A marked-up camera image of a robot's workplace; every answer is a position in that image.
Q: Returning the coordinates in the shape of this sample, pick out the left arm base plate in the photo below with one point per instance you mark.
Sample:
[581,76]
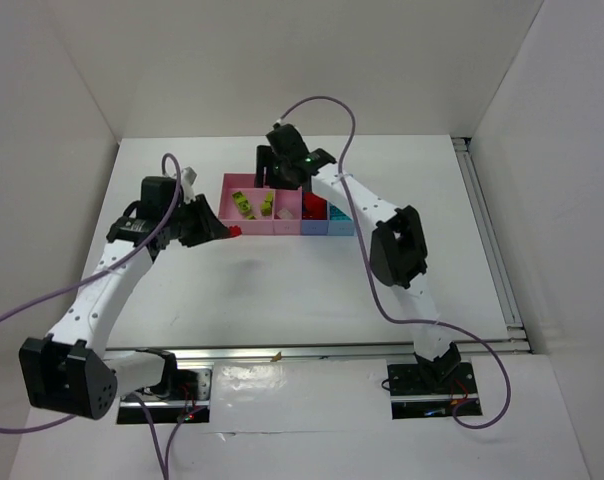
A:
[188,398]

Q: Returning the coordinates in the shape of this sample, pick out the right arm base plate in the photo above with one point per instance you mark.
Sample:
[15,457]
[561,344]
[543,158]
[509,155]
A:
[411,397]

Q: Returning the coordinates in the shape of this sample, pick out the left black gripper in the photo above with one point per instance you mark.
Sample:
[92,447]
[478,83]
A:
[196,220]

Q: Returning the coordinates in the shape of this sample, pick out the dark blue bin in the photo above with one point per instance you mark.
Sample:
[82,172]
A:
[314,227]

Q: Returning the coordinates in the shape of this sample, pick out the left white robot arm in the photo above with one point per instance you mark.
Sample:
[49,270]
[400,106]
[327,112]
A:
[66,371]

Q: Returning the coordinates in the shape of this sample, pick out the large pink bin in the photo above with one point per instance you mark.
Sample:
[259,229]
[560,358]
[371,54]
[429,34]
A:
[228,213]

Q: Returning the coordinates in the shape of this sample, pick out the white lego brick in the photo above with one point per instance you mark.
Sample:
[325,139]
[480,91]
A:
[285,214]

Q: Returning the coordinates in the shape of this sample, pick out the small pink bin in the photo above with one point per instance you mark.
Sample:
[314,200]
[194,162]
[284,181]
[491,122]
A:
[291,200]

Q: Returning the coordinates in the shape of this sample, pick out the aluminium rail front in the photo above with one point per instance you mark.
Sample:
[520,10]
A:
[293,352]

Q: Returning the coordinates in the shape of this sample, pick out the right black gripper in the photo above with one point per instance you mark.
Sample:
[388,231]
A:
[280,175]

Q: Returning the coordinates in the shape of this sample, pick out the teal rounded lego block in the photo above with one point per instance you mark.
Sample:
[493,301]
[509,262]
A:
[335,214]

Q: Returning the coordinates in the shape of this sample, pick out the lime green lego brick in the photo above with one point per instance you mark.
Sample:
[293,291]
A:
[266,207]

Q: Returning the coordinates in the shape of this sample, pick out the red green lego assembly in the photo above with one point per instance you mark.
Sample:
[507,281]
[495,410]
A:
[235,231]

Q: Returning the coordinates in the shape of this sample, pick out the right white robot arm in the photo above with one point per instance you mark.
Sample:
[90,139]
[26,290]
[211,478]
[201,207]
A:
[395,250]

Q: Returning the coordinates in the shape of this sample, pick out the red sloped lego piece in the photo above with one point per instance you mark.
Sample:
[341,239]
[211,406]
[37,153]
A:
[313,207]

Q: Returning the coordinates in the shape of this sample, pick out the light blue bin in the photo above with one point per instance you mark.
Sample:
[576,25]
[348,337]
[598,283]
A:
[340,228]

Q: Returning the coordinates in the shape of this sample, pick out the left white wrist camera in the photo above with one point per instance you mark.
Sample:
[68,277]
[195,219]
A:
[188,178]

